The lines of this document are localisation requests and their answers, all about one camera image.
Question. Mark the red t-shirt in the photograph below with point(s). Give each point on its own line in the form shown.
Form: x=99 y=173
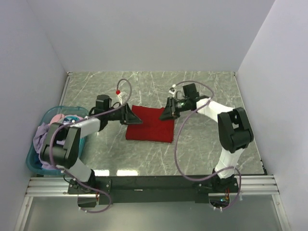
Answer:
x=152 y=128

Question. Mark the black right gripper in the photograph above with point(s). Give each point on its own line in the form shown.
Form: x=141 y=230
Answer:
x=170 y=112

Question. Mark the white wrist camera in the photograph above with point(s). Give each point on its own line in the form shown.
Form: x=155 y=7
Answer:
x=172 y=90
x=121 y=95

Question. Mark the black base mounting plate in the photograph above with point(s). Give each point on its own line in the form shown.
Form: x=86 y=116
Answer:
x=147 y=189

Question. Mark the teal t-shirt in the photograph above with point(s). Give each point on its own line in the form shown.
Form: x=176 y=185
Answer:
x=71 y=119

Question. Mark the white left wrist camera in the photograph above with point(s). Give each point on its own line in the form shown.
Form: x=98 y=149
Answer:
x=121 y=95

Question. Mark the pink t-shirt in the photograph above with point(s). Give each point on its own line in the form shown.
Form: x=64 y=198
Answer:
x=57 y=117

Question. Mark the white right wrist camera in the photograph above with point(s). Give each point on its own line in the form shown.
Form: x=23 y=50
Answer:
x=172 y=90

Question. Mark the aluminium frame rail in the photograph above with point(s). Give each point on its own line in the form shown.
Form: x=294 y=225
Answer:
x=57 y=187

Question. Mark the lavender t-shirt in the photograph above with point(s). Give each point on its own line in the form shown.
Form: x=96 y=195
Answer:
x=38 y=141

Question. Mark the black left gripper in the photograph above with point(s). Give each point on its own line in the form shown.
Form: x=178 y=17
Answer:
x=127 y=116

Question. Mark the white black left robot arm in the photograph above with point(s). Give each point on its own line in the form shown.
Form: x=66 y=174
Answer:
x=61 y=146

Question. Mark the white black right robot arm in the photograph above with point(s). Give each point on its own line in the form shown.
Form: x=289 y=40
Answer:
x=234 y=129

